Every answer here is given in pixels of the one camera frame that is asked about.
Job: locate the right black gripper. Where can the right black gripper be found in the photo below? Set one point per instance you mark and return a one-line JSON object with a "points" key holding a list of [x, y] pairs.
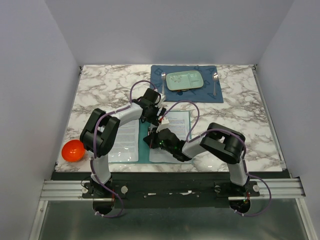
{"points": [[151, 140]]}

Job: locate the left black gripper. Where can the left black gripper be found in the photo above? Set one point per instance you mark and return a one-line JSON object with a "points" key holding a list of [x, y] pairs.
{"points": [[154, 120]]}

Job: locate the teal file folder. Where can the teal file folder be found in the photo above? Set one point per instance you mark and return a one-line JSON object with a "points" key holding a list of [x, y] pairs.
{"points": [[143, 149]]}

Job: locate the white printed paper sheets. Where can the white printed paper sheets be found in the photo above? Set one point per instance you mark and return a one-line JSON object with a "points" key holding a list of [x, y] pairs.
{"points": [[179, 124]]}

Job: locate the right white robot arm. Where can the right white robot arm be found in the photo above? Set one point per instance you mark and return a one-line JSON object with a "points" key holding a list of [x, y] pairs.
{"points": [[222, 142]]}

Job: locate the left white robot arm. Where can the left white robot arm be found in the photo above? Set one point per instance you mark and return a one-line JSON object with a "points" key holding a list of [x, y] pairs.
{"points": [[100, 131]]}

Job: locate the printed sheet in folder pocket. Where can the printed sheet in folder pocket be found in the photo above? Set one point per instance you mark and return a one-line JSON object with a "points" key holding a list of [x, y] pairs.
{"points": [[126, 146]]}

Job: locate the silver fork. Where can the silver fork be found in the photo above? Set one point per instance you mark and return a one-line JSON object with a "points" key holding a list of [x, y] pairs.
{"points": [[163, 78]]}

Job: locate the light green divided plate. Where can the light green divided plate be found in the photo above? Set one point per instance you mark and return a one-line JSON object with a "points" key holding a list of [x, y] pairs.
{"points": [[184, 80]]}

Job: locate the blue cloth placemat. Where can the blue cloth placemat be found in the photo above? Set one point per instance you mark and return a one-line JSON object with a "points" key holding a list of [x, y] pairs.
{"points": [[200, 95]]}

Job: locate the silver spoon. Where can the silver spoon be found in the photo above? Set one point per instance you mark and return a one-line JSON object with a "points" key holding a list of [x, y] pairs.
{"points": [[215, 79]]}

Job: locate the orange ball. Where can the orange ball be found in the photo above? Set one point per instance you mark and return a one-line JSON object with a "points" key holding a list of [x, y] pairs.
{"points": [[73, 151]]}

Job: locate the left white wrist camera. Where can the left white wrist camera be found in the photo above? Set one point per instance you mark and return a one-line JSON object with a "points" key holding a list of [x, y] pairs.
{"points": [[161, 97]]}

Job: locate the black mounting base plate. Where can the black mounting base plate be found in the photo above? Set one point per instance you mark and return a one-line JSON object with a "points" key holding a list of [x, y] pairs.
{"points": [[151, 190]]}

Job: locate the aluminium frame rail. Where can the aluminium frame rail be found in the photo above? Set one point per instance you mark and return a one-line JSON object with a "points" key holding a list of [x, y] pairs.
{"points": [[71, 190]]}

